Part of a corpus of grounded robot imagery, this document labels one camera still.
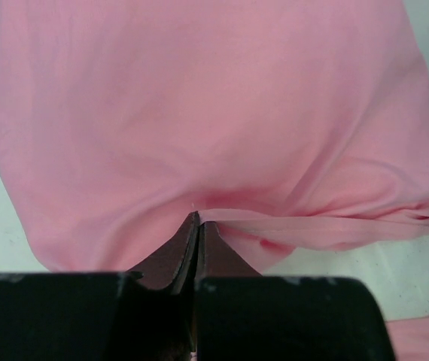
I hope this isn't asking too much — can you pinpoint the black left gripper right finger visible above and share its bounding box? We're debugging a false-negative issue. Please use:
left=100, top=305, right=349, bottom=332
left=195, top=222, right=395, bottom=360

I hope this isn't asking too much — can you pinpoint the pink rose-print pillowcase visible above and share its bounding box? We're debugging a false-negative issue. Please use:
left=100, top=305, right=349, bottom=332
left=0, top=0, right=429, bottom=361

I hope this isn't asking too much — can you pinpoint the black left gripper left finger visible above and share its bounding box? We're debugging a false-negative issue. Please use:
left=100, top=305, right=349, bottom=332
left=0, top=213, right=199, bottom=360

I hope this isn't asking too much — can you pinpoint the white pillow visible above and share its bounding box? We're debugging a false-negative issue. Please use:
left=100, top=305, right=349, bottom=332
left=264, top=236, right=429, bottom=320

